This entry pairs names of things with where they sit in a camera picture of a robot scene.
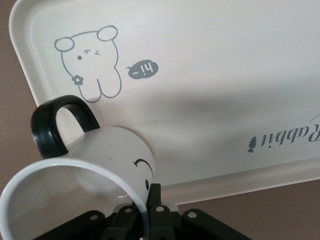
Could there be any white smiley cup black handle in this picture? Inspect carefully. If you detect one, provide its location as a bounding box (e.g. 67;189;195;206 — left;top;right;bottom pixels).
0;95;155;240

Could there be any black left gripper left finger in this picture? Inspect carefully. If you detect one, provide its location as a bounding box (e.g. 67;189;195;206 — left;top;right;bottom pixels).
53;205;145;240

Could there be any cream tray with rabbit print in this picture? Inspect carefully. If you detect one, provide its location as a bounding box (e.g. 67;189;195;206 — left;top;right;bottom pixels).
8;0;320;207

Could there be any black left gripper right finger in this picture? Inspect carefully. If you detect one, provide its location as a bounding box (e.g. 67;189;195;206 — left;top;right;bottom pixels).
146;183;251;240

